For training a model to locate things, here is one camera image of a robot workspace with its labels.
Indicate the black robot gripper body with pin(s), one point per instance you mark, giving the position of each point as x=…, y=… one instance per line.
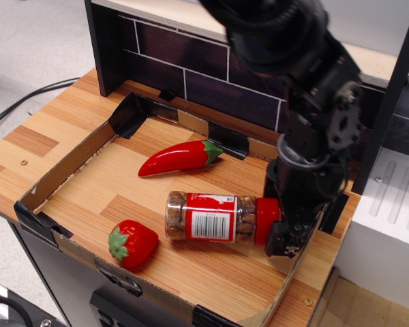
x=305, y=187

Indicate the red toy chili pepper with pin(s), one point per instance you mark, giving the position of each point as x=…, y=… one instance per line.
x=187, y=155

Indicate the black equipment at bottom-left corner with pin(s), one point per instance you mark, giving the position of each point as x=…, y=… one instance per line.
x=17, y=311

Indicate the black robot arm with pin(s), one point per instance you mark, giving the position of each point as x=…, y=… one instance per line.
x=291, y=40

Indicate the red toy strawberry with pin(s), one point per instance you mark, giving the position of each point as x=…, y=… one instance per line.
x=131, y=243

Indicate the red-capped spice bottle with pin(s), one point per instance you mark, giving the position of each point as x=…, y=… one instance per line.
x=219, y=218

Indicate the black device below table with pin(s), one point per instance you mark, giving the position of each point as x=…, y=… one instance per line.
x=111, y=311

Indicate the white ridged side counter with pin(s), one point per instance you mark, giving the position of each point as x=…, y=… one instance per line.
x=375, y=252

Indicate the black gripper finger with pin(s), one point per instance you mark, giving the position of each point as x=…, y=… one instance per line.
x=277, y=240

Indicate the cardboard fence with black tape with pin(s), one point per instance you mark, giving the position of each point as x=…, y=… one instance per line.
x=83, y=154

